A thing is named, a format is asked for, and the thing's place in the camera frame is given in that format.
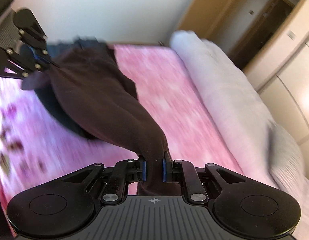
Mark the pink rose bed blanket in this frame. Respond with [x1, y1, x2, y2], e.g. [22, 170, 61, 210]
[0, 46, 241, 239]

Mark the wooden door with handle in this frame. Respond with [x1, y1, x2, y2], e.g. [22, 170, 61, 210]
[177, 0, 235, 38]

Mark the cream wardrobe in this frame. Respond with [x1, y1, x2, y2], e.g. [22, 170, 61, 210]
[244, 0, 309, 168]

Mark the dark brown garment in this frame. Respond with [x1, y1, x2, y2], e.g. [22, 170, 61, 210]
[22, 39, 181, 196]

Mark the white ribbed duvet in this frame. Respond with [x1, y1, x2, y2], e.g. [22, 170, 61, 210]
[169, 29, 308, 193]

